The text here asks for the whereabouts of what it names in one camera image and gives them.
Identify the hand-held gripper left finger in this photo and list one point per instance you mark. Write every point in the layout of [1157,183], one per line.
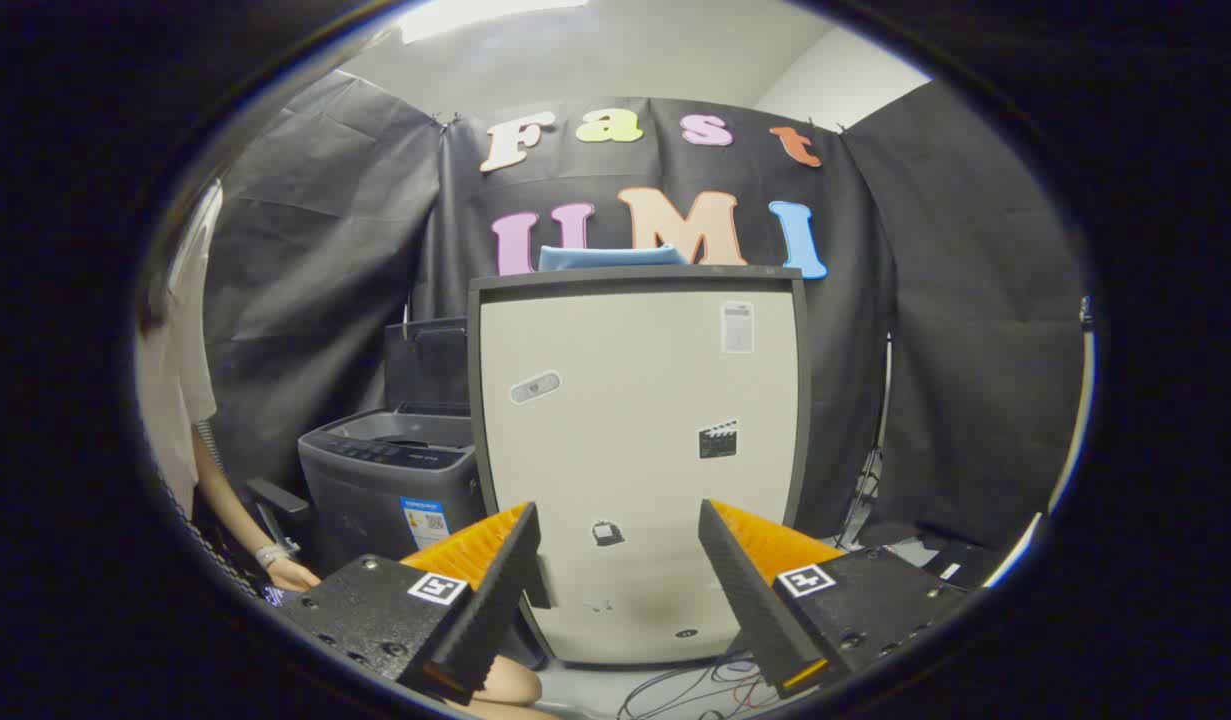
[495,590]

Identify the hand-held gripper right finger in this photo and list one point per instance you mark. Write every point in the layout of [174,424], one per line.
[750,590]

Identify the grey washing machine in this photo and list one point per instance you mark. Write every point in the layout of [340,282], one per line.
[375,500]

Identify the light blue polo shirt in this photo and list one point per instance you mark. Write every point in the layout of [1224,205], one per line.
[605,258]

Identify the person's leg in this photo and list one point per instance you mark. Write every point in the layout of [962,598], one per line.
[510,685]

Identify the black light stand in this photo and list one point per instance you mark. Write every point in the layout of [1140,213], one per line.
[868,470]

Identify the black flat case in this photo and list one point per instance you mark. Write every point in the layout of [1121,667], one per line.
[965,565]

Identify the black chair armrest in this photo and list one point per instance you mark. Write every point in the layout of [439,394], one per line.
[275,498]

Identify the white pole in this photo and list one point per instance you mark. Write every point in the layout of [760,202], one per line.
[1080,420]

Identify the person's white shirt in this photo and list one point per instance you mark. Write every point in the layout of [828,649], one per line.
[180,380]

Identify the black backdrop cloth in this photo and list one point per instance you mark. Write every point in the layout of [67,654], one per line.
[325,250]

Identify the beige cabinet with grey frame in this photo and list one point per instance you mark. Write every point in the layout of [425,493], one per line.
[635,400]

